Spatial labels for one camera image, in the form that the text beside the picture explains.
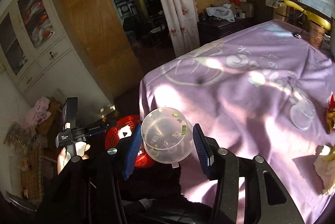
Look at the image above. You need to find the black cable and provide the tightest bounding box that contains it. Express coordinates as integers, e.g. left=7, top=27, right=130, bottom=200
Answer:
left=293, top=11, right=307, bottom=39

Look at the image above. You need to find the pink garment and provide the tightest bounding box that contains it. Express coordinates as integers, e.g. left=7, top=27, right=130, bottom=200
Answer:
left=25, top=97, right=52, bottom=130

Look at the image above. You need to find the red plastic basket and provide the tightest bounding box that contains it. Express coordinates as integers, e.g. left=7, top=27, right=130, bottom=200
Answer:
left=105, top=115, right=155, bottom=167

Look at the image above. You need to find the clear plastic container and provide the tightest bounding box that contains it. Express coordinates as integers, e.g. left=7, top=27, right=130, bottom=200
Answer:
left=141, top=107, right=195, bottom=169

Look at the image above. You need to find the clear plastic lid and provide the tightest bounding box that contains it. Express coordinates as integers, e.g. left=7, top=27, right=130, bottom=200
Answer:
left=289, top=98, right=317, bottom=131

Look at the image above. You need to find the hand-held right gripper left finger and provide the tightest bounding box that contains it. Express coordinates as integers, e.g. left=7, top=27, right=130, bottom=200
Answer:
left=35, top=125, right=143, bottom=224

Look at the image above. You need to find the crumpled white tissue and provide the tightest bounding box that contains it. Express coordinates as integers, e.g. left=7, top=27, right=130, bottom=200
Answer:
left=313, top=145, right=335, bottom=196

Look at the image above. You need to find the red snack bag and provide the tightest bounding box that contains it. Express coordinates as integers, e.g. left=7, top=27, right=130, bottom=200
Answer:
left=325, top=92, right=335, bottom=135

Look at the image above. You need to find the purple printed tablecloth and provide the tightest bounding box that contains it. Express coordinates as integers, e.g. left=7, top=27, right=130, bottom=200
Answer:
left=139, top=18, right=335, bottom=224

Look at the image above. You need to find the white cabinet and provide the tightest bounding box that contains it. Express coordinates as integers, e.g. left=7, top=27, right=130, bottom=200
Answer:
left=0, top=0, right=116, bottom=109

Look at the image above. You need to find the white floral curtain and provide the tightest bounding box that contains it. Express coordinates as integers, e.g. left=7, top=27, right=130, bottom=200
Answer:
left=150, top=0, right=201, bottom=57

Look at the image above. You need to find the white plastic bag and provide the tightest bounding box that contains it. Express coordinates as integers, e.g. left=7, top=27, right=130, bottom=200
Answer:
left=205, top=4, right=235, bottom=22

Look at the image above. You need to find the person's left hand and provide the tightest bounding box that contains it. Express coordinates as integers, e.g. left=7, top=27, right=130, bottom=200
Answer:
left=57, top=144, right=91, bottom=176

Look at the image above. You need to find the brown patterned blanket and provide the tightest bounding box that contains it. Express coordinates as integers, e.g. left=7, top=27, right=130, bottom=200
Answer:
left=4, top=101, right=66, bottom=198

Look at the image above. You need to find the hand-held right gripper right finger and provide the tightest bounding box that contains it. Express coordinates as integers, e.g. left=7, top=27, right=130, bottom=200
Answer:
left=193, top=124, right=305, bottom=224

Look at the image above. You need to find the cardboard box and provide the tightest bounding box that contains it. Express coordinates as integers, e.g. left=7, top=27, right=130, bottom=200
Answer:
left=239, top=1, right=254, bottom=18

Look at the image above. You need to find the dark wooden chest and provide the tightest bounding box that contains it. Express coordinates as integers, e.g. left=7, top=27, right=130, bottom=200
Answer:
left=197, top=13, right=255, bottom=46

